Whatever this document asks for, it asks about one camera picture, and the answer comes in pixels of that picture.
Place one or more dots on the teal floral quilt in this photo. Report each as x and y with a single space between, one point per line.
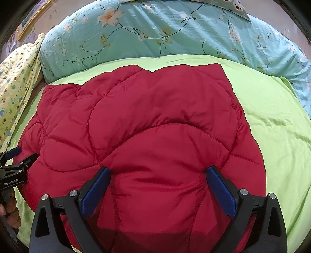
170 29

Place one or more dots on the person's left hand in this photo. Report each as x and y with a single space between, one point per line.
13 214

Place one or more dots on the yellow printed blanket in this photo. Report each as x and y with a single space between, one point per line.
14 80

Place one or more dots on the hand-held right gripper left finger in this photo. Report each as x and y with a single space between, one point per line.
97 189

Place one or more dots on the light green bedsheet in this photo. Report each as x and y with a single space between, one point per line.
279 133

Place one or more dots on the gold framed wall picture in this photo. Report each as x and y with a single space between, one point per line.
26 23

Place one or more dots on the red puffer jacket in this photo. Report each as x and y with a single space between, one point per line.
145 109

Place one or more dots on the white dotted pillow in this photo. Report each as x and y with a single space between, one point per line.
230 8

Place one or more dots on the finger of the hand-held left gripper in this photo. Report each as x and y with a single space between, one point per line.
13 153
28 160

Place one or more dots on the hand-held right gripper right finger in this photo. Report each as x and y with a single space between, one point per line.
221 192

